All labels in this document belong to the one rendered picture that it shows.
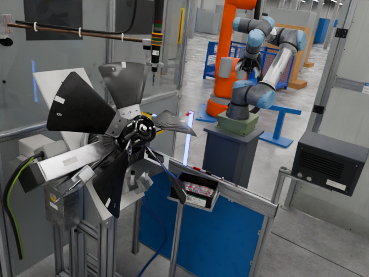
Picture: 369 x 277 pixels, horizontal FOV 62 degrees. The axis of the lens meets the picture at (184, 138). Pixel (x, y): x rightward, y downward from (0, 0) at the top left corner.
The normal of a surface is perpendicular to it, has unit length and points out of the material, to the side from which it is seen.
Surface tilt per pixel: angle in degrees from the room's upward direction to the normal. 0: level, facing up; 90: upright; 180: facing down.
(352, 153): 15
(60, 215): 90
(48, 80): 50
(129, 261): 0
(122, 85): 45
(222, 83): 90
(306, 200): 90
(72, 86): 71
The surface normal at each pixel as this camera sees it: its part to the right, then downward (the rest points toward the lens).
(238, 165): 0.20, 0.40
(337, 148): -0.03, -0.82
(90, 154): 0.70, -0.35
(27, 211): 0.82, 0.31
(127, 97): -0.01, -0.37
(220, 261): -0.56, 0.26
